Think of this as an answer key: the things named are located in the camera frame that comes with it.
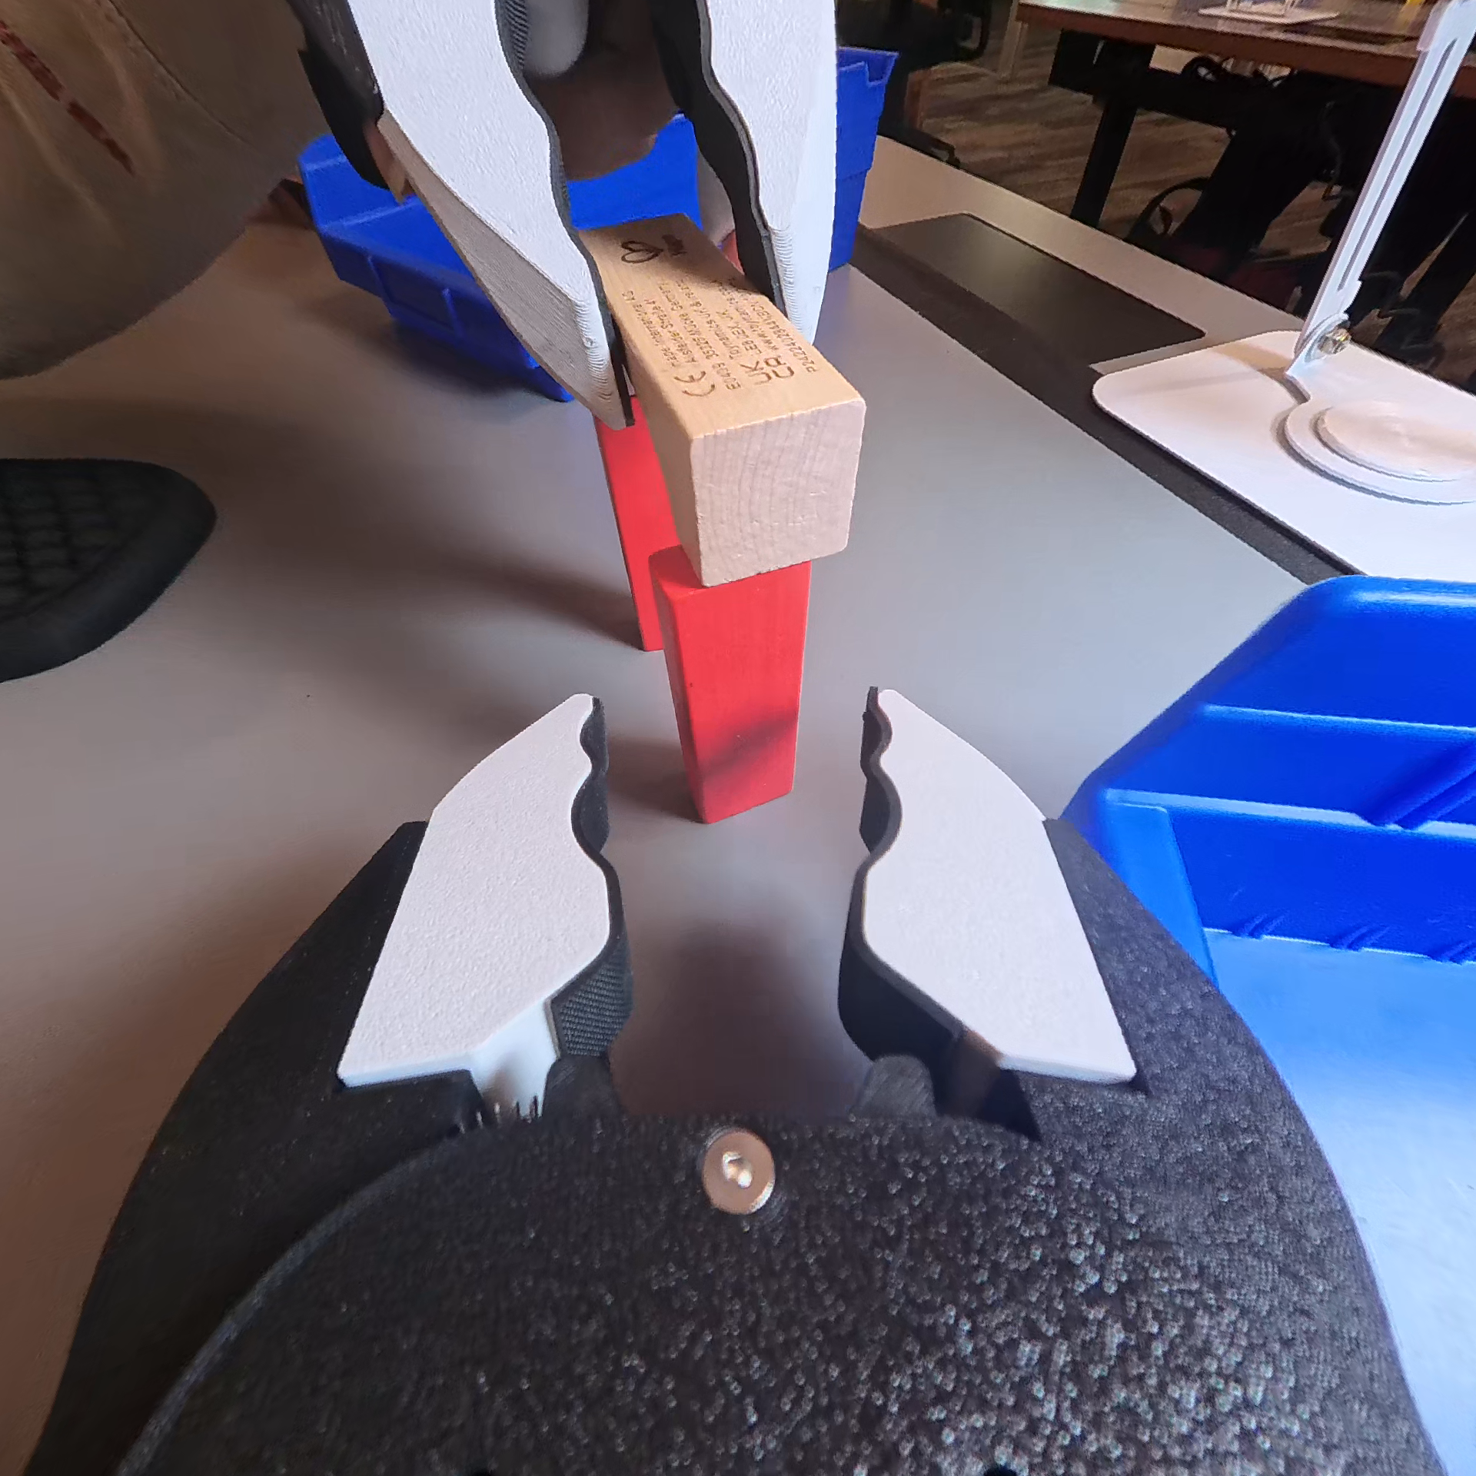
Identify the wooden table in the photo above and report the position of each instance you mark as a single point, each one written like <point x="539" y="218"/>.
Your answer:
<point x="1211" y="41"/>

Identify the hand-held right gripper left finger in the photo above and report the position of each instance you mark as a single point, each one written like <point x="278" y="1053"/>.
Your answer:
<point x="484" y="911"/>

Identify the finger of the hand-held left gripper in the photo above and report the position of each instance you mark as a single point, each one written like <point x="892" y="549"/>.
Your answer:
<point x="484" y="173"/>
<point x="785" y="115"/>

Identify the white document stand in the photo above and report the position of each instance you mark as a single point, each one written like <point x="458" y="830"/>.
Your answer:
<point x="1211" y="438"/>

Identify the red rectangular wooden block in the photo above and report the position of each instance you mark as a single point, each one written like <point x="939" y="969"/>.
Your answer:
<point x="630" y="508"/>
<point x="734" y="680"/>

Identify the blue plastic bin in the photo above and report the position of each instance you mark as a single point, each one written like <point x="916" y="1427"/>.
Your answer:
<point x="1326" y="749"/>
<point x="393" y="266"/>

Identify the person's left forearm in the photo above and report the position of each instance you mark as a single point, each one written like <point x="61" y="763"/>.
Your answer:
<point x="115" y="195"/>

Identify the black padded armrest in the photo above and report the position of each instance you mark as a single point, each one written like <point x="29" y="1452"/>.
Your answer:
<point x="92" y="564"/>

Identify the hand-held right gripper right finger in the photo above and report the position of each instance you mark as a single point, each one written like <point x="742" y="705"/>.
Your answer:
<point x="981" y="923"/>

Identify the natural wooden arch block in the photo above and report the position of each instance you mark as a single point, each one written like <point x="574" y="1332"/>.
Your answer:
<point x="762" y="461"/>

